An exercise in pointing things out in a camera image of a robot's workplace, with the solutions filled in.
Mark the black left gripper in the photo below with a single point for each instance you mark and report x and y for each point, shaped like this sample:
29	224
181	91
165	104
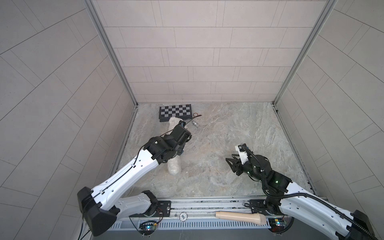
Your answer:
181	149

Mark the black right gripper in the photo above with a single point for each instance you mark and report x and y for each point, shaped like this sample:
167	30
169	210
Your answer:
236	166

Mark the white fluffy teddy bear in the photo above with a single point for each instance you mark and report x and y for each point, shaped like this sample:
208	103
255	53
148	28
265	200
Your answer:
174	165

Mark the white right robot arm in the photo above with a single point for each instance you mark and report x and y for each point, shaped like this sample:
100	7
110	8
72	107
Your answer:
286	197

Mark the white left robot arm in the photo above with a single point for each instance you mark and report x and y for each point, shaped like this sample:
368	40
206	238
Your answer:
102	205

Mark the folded black chess board box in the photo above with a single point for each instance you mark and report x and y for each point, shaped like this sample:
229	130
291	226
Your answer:
183	112

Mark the right green circuit board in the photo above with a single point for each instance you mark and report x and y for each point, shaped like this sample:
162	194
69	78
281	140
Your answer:
277	225

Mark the green circuit board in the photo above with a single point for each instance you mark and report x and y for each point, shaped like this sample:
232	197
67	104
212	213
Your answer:
147	228
277	225

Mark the left green circuit board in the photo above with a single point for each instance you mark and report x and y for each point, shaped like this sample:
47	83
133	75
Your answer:
147	228

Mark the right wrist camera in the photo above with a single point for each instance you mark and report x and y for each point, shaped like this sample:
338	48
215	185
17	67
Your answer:
243	154

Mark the beige wooden handle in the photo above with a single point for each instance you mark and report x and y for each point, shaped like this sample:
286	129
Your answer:
256	218

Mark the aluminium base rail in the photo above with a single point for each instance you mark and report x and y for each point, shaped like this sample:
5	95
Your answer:
210	207

